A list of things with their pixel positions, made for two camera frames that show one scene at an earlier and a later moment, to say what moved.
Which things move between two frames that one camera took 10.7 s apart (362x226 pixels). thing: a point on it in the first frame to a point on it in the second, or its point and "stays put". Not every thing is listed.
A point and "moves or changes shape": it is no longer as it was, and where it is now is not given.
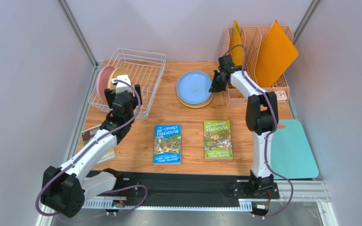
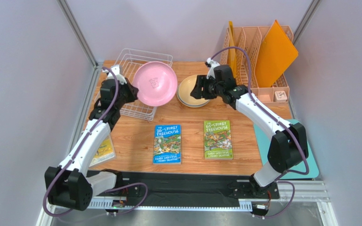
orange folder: (276, 54) stays put
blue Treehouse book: (167, 149) stays put
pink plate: (102, 81) moves or changes shape
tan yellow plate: (113, 74) moves or changes shape
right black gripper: (218, 81) to (202, 87)
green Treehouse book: (218, 140) stays put
